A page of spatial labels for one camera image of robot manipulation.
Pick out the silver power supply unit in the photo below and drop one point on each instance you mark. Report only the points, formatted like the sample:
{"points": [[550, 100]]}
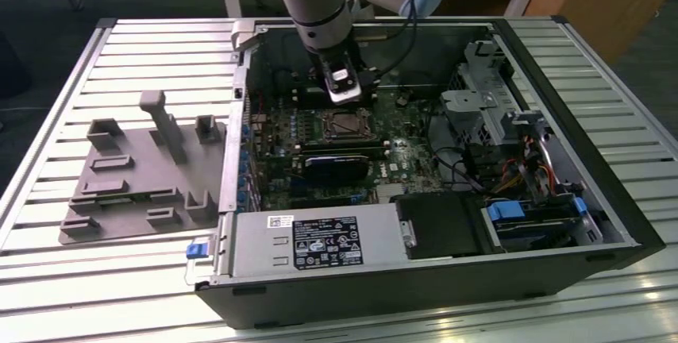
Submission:
{"points": [[254, 240]]}

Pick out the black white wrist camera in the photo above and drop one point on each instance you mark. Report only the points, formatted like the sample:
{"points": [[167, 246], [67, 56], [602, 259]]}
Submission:
{"points": [[342, 81]]}

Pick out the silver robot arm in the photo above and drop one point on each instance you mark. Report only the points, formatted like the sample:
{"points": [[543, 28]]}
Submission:
{"points": [[312, 1]]}

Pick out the silver chipset heatsink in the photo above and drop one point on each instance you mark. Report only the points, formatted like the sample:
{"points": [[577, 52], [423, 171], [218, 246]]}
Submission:
{"points": [[391, 191]]}

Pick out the hard disk in blue carrier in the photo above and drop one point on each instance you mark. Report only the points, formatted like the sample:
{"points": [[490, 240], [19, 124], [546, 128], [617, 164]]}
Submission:
{"points": [[530, 228]]}

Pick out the blue case latch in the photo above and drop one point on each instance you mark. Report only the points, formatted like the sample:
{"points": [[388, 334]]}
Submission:
{"points": [[196, 249]]}

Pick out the silver coin cell battery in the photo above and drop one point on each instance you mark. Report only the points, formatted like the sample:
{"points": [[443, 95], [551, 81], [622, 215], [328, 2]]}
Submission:
{"points": [[400, 101]]}

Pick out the black RAM slot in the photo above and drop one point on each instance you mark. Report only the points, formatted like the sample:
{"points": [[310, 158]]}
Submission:
{"points": [[344, 150], [344, 147], [344, 153], [344, 144]]}

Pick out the grey parts rack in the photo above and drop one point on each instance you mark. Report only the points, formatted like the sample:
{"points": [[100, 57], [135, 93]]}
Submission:
{"points": [[132, 168]]}

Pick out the black PC case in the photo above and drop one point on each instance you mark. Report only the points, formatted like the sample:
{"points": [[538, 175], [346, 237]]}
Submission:
{"points": [[371, 299]]}

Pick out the green motherboard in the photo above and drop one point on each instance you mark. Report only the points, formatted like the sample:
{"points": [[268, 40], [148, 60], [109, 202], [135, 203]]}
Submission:
{"points": [[407, 128]]}

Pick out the wooden cabinet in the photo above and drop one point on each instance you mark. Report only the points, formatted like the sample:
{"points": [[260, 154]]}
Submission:
{"points": [[609, 1]]}

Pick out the grey metal drive cage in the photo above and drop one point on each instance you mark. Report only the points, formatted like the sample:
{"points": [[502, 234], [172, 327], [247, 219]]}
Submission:
{"points": [[466, 101]]}

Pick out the CPU with silver top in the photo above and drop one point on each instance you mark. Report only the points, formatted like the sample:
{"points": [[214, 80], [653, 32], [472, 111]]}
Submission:
{"points": [[346, 123]]}

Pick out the black graphics card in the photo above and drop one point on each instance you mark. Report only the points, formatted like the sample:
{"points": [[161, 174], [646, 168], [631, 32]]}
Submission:
{"points": [[336, 168]]}

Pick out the black drive bay box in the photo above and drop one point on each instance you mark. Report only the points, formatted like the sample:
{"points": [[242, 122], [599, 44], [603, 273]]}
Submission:
{"points": [[444, 224]]}

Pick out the green RAM stick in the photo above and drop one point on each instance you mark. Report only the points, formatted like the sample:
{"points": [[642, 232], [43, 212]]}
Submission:
{"points": [[121, 199]]}

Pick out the black spec label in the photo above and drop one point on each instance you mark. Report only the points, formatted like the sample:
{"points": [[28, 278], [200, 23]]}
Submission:
{"points": [[326, 243]]}

